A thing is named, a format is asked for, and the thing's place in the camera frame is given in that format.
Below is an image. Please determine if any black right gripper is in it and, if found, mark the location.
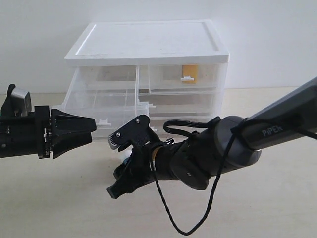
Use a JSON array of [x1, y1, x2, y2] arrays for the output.
[[107, 138, 178, 199]]

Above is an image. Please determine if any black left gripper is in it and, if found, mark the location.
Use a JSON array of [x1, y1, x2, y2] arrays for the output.
[[0, 106, 97, 159]]

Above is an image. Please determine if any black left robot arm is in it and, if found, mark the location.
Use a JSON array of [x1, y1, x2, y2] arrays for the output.
[[0, 106, 97, 159]]

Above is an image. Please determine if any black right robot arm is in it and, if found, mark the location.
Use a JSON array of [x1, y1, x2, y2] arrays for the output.
[[107, 79, 317, 199]]

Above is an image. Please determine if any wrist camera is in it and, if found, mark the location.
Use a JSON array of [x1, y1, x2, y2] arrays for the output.
[[108, 114, 160, 152], [0, 84, 32, 117]]

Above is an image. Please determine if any white pill bottle teal label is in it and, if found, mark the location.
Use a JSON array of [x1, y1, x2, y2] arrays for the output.
[[121, 149, 132, 165]]

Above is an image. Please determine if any yellow cheese wedge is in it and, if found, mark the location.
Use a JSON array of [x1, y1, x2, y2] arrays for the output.
[[181, 65, 199, 84]]

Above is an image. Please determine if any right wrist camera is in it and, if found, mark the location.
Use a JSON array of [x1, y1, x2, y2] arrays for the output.
[[108, 114, 160, 152]]

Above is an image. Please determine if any white plastic drawer cabinet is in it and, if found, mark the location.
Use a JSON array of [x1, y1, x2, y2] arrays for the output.
[[64, 19, 231, 139]]

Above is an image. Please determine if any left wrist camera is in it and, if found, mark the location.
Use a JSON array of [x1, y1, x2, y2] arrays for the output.
[[0, 84, 32, 117]]

